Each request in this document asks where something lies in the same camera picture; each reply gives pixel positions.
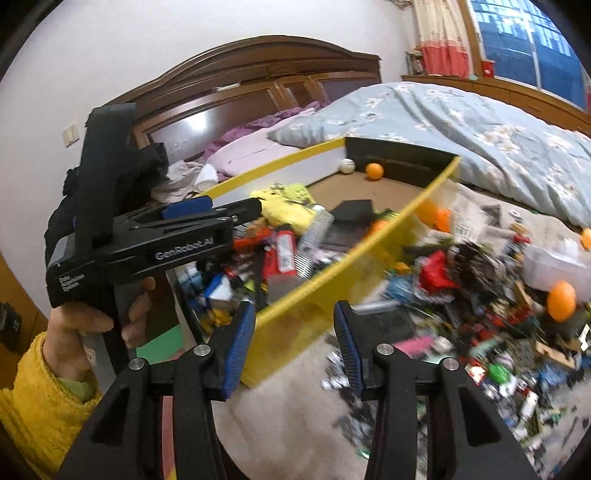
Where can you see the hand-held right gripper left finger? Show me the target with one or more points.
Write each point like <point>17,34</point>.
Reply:
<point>240,350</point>

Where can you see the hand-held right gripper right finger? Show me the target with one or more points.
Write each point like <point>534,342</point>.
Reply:
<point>346,350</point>

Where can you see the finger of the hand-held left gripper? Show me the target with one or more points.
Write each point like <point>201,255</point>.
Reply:
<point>240,210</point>
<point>184,207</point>

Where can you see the person's left hand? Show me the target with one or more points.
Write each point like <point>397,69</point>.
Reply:
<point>69,332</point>

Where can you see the white cloth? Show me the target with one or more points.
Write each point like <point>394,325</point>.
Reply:
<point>184,180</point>

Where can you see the yellow cloth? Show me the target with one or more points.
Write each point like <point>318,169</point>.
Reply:
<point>286,207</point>

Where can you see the pink pillow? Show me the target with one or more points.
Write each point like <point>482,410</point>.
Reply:
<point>249,152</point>

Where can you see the red rectangular packet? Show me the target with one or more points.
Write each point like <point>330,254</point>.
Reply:
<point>284,254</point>

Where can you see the heap of packets and toys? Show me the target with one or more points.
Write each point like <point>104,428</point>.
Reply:
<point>221,290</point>

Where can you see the pink foam piece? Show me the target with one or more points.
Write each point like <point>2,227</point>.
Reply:
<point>415,346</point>

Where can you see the clear plastic case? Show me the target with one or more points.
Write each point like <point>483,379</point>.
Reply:
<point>316,233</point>

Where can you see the green foam sheet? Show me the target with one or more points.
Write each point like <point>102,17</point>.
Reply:
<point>154,355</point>

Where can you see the purple cloth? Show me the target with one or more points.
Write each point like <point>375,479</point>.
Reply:
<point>277,117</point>

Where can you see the black box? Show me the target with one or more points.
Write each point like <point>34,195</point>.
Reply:
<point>353,211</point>

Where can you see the white ball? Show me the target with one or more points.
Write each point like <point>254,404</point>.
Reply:
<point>347,166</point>

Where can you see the red snack packet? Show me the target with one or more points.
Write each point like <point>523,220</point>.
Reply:
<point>434,272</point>

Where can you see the orange ping-pong ball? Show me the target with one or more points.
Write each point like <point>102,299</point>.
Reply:
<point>561,300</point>
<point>445,220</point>
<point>381,226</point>
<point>374,171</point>
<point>427,212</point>
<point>586,240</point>

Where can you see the dark wooden headboard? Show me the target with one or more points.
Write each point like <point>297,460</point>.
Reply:
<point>207,78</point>

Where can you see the black feather shuttlecock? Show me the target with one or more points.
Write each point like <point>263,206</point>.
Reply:
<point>473,267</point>

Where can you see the green toy figure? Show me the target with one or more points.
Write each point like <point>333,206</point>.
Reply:
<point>499,373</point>

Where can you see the pile of toy bricks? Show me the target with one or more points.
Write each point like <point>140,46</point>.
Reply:
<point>508,350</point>

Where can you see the white feather shuttlecock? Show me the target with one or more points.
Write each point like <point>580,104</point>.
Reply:
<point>467,231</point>

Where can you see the translucent plastic box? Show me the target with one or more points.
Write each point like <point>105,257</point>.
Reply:
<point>554,261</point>

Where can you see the stack of books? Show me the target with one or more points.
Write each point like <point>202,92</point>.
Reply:
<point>415,62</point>

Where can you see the blue floral quilt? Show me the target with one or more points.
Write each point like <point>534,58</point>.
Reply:
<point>461,124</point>

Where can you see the floral curtain with red hem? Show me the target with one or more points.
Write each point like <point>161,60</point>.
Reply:
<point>441,41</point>

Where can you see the small red box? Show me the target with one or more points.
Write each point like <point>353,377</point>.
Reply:
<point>487,69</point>

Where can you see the window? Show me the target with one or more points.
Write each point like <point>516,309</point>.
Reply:
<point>531,41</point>

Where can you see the wall switch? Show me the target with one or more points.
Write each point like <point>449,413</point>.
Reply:
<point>71,136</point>

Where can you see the wooden bed frame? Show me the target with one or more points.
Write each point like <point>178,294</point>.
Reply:
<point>508,94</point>

